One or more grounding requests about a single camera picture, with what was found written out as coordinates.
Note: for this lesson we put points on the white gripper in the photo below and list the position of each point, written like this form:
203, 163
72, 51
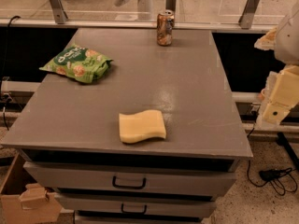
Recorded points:
288, 42

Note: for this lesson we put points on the orange soda can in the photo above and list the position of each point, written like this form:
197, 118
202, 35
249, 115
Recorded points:
165, 25

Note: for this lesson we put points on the green rice chip bag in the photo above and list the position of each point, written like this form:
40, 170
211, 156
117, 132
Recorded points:
82, 64

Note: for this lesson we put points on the yellow sponge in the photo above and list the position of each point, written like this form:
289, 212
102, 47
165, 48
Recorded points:
141, 126

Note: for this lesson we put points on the cardboard box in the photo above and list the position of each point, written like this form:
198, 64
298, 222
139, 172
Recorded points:
23, 200

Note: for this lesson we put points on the right metal bracket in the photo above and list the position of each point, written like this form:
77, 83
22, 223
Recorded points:
248, 14

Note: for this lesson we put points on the black power adapter with cable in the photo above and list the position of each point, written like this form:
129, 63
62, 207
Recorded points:
272, 177

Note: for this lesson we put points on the drawer black handle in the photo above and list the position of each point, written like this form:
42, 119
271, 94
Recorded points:
134, 209
128, 184

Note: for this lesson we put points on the top drawer black handle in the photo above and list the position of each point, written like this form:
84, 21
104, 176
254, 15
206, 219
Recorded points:
128, 184

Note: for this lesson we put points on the left metal bracket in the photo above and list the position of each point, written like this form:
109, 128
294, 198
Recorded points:
58, 11

